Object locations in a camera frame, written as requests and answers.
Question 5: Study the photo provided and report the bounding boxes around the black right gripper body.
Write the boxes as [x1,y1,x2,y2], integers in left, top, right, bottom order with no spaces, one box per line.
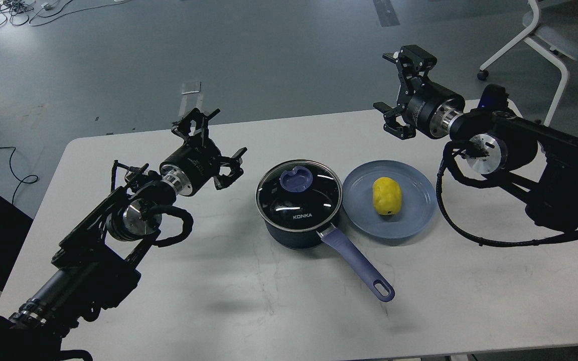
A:
[403,80,466,139]

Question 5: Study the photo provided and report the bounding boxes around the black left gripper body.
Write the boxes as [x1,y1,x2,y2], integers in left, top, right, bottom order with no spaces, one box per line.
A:
[159,144,222,197]

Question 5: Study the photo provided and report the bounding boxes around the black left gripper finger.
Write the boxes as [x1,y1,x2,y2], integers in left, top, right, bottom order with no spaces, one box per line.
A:
[214,147,247,190]
[171,108,221,146]

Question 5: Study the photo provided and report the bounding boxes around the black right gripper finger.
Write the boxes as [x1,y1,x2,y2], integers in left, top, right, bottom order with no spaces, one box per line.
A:
[382,45,438,96]
[373,101,416,140]

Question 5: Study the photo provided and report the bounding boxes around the glass pot lid purple knob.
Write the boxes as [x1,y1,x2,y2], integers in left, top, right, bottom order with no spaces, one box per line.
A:
[256,159,343,227]

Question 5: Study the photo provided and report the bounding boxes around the yellow potato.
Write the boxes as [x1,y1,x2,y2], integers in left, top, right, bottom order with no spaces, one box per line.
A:
[372,177,403,216]

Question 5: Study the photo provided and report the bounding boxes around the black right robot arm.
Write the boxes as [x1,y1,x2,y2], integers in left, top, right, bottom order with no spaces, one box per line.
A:
[373,44,578,248]

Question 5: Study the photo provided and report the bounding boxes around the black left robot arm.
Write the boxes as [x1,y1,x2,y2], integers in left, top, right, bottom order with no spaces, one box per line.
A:
[0,109,247,360]

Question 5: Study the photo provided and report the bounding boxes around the white floor tape marks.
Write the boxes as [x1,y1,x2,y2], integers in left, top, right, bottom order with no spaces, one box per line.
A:
[178,80,204,119]

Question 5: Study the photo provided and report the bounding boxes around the grey floor tape strip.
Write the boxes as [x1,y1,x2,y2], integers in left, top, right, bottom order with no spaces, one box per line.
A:
[372,0,400,28]

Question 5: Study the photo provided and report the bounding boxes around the blue round plate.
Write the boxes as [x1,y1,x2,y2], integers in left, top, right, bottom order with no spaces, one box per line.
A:
[343,160,437,240]

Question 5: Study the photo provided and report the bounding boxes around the white office chair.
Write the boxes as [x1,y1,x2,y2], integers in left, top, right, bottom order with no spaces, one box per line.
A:
[477,1,578,126]

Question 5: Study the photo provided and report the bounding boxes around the dark blue saucepan purple handle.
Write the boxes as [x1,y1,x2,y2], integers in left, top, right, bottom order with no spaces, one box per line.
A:
[255,159,395,302]

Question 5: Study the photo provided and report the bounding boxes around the black floor cable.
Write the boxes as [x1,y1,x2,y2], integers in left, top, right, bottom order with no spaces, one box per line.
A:
[0,115,40,205]

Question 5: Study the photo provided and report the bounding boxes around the cable bundle on floor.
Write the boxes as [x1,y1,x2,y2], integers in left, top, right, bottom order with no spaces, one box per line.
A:
[0,0,134,33]

